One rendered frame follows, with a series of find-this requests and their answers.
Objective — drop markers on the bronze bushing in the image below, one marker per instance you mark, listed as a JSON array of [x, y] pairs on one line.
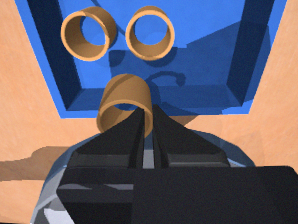
[[155, 51], [74, 41], [124, 88]]

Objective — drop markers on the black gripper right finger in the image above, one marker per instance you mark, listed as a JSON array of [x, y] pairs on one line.
[[180, 147]]

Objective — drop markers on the grey round turntable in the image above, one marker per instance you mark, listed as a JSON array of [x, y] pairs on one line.
[[54, 212]]

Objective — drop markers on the blue open crate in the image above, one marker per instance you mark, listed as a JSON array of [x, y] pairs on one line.
[[214, 67]]

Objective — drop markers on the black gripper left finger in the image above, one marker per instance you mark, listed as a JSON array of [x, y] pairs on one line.
[[116, 146]]

